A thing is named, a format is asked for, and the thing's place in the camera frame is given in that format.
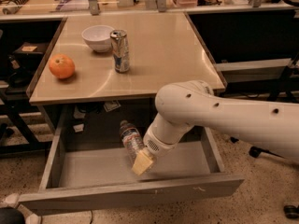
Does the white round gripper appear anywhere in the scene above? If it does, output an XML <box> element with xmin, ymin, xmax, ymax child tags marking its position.
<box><xmin>132</xmin><ymin>125</ymin><xmax>178</xmax><ymax>175</ymax></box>

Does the clear plastic water bottle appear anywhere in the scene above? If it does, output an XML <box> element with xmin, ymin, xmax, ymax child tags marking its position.
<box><xmin>120</xmin><ymin>120</ymin><xmax>145</xmax><ymax>163</ymax></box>

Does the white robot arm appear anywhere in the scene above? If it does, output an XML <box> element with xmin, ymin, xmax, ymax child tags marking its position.
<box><xmin>133</xmin><ymin>80</ymin><xmax>299</xmax><ymax>175</ymax></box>

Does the open grey top drawer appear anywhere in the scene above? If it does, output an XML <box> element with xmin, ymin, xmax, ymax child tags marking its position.
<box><xmin>21</xmin><ymin>103</ymin><xmax>243</xmax><ymax>215</ymax></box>

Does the orange fruit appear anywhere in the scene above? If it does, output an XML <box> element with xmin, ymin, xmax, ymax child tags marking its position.
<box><xmin>49</xmin><ymin>53</ymin><xmax>75</xmax><ymax>79</ymax></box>

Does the silver blue drink can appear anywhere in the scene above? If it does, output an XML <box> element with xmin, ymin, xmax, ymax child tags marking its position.
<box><xmin>110</xmin><ymin>30</ymin><xmax>130</xmax><ymax>73</ymax></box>

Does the grey side shelf right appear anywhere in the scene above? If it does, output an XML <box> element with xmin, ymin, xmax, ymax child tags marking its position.
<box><xmin>216</xmin><ymin>58</ymin><xmax>291</xmax><ymax>83</ymax></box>

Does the white ceramic bowl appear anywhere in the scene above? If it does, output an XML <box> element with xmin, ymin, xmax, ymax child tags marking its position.
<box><xmin>81</xmin><ymin>25</ymin><xmax>114</xmax><ymax>52</ymax></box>

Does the black office chair base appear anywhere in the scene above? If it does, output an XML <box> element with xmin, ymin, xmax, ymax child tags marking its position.
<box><xmin>229</xmin><ymin>141</ymin><xmax>299</xmax><ymax>224</ymax></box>

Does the dark box on left shelf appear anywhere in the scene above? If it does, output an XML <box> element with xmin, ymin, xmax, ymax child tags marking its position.
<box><xmin>13</xmin><ymin>42</ymin><xmax>49</xmax><ymax>55</ymax></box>

